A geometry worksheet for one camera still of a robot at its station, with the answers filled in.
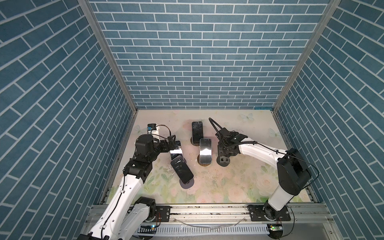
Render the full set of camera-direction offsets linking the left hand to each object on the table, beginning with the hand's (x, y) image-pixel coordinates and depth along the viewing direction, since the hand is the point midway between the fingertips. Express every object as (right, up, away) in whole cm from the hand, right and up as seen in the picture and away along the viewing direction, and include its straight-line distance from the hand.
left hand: (168, 136), depth 76 cm
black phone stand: (+6, -17, +2) cm, 18 cm away
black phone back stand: (+15, +2, +20) cm, 25 cm away
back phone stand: (+13, -7, +20) cm, 25 cm away
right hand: (+29, -10, +14) cm, 34 cm away
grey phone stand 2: (+10, -26, +3) cm, 28 cm away
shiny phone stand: (+20, -10, +12) cm, 25 cm away
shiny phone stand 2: (+3, -10, +10) cm, 14 cm away
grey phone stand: (+30, -16, +12) cm, 36 cm away
